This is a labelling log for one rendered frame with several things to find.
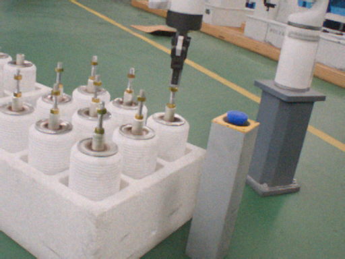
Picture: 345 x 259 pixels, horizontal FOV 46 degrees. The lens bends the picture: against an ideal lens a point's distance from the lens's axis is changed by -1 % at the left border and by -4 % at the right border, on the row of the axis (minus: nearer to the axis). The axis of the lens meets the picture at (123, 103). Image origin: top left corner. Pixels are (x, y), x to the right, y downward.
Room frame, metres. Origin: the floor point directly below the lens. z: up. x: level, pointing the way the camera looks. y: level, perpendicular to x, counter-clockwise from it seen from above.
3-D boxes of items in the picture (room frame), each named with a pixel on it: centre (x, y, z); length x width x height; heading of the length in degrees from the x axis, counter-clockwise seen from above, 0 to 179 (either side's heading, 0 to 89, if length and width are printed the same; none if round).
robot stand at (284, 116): (1.12, -0.46, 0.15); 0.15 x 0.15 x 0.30; 23
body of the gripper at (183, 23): (0.88, -0.10, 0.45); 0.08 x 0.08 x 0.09
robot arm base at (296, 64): (1.12, -0.46, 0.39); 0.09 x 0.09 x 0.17; 23
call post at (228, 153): (0.74, -0.22, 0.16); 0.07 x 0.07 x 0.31; 53
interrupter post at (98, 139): (0.69, 0.04, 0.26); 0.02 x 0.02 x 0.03
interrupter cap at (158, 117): (0.88, -0.10, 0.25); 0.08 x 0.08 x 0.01
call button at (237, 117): (0.74, -0.22, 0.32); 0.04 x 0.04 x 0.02
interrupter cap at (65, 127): (0.76, 0.13, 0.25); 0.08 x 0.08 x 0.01
